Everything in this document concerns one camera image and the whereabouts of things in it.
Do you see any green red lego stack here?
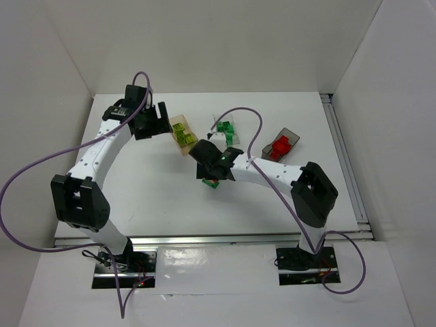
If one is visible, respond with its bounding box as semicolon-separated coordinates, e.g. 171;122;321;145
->
202;178;220;189

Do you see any lime green lego cube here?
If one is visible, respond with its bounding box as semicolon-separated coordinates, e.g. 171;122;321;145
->
172;123;185;134

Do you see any dark green lego cube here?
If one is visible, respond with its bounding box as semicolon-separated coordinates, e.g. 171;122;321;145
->
216;121;234;133

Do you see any red lego brick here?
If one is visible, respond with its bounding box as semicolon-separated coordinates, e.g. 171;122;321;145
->
269;151;281;161
272;136;292;155

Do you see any yellow green lego stack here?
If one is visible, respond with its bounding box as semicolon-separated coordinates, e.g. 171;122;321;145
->
176;132;198;146

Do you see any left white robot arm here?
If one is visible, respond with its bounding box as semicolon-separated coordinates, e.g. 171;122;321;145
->
50;84;172;266

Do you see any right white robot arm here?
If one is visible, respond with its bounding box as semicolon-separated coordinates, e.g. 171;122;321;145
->
189;140;339;255

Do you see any orange transparent container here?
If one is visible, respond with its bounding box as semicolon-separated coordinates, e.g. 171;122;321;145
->
170;114;198;156

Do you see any clear transparent container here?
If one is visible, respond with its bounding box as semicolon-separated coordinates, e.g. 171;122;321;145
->
208;114;240;152

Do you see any grey transparent container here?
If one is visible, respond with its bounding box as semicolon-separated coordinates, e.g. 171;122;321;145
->
262;127;300;163

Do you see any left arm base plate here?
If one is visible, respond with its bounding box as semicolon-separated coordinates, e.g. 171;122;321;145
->
82;249;157;290

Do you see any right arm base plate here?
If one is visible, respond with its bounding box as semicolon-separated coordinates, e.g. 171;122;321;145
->
274;247;341;286

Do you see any aluminium side rail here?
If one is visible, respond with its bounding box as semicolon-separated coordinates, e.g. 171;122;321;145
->
320;93;372;233

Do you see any aluminium front rail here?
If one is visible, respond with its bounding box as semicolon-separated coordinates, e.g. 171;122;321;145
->
54;230;374;247

